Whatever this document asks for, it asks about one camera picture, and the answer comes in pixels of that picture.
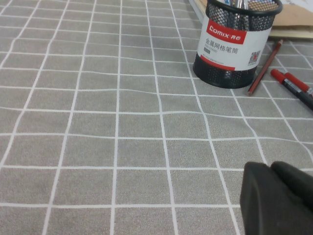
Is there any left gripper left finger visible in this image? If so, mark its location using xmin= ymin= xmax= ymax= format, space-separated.
xmin=239 ymin=161 xmax=313 ymax=235

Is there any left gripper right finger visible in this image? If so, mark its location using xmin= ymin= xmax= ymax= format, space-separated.
xmin=270 ymin=161 xmax=313 ymax=211

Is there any black marker with red cap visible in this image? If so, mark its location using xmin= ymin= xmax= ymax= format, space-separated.
xmin=270 ymin=68 xmax=313 ymax=111

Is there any black mesh pen holder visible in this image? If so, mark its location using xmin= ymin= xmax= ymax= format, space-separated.
xmin=192 ymin=0 xmax=284 ymax=89

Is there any red pencil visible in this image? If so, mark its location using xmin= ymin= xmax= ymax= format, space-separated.
xmin=246 ymin=39 xmax=284 ymax=97

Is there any brown kraft notebook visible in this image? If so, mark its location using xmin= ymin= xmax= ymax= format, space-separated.
xmin=198 ymin=0 xmax=313 ymax=39

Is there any grey white-grid tablecloth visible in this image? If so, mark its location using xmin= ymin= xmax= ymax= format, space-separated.
xmin=0 ymin=0 xmax=313 ymax=235

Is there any white printed book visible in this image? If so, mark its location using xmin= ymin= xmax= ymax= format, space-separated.
xmin=188 ymin=0 xmax=313 ymax=23

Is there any grey marker with black cap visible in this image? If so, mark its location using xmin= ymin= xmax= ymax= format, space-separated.
xmin=231 ymin=0 xmax=249 ymax=30

